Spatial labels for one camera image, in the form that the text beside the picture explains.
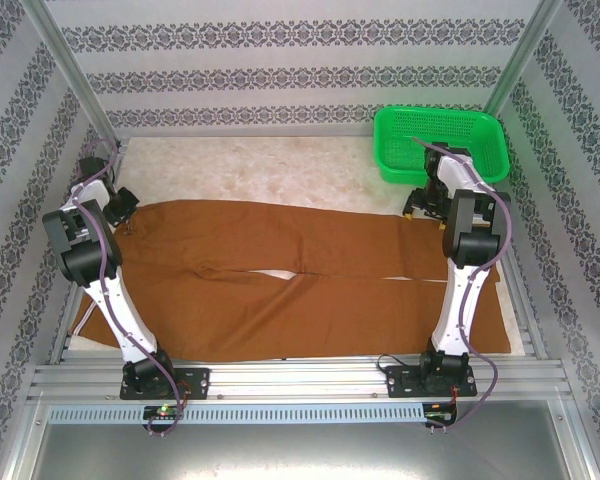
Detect brown long pants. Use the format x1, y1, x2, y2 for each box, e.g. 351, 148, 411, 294
69, 198, 512, 362

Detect green plastic basket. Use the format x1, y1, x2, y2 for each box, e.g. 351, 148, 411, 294
373, 105, 511, 187

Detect left controller board green light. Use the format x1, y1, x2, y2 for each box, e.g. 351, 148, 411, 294
143, 405, 185, 420

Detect grey metal sheet shelf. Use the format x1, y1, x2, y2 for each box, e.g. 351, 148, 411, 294
7, 399, 597, 480

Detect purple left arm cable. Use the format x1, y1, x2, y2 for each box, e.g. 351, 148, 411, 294
76, 138, 187, 437

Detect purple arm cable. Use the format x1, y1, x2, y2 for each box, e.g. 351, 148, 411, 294
76, 138, 187, 437
412, 137, 513, 435

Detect aluminium frame post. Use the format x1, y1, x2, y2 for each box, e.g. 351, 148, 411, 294
20, 0, 120, 147
482, 0, 565, 119

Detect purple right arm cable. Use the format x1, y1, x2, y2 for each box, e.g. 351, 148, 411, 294
412, 137, 513, 435

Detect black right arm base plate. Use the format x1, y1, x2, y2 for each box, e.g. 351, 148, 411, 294
383, 364, 477, 400

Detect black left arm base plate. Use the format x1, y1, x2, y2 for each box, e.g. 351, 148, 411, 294
118, 367, 211, 401

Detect aluminium frame cross rail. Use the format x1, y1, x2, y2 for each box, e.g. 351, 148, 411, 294
27, 355, 574, 402

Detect slotted grey cable duct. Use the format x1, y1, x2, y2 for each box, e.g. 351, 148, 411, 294
47, 403, 427, 427

